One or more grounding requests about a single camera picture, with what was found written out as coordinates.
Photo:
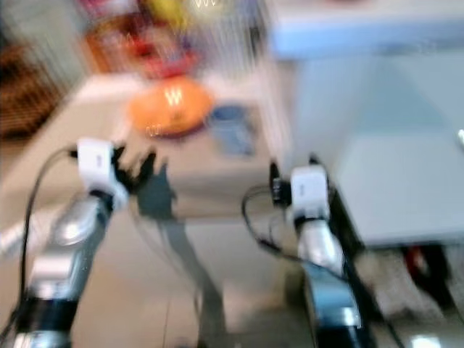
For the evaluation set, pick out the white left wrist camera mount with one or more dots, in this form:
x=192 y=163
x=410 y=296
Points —
x=94 y=163

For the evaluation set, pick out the orange plate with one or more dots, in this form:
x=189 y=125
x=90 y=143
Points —
x=170 y=107

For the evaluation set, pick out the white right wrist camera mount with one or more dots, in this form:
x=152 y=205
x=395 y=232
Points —
x=310 y=190

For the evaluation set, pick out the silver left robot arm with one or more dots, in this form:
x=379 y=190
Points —
x=72 y=232

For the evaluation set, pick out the brown wicker basket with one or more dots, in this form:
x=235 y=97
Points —
x=29 y=94

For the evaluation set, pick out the grey blue cup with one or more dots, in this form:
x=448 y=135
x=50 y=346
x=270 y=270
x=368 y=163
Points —
x=230 y=129

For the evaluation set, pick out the yellow item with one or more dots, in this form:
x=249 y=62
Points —
x=168 y=11

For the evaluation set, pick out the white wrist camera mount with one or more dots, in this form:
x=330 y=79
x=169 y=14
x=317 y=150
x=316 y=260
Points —
x=94 y=163
x=310 y=190

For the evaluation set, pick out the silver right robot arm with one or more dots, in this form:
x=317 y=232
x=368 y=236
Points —
x=326 y=254

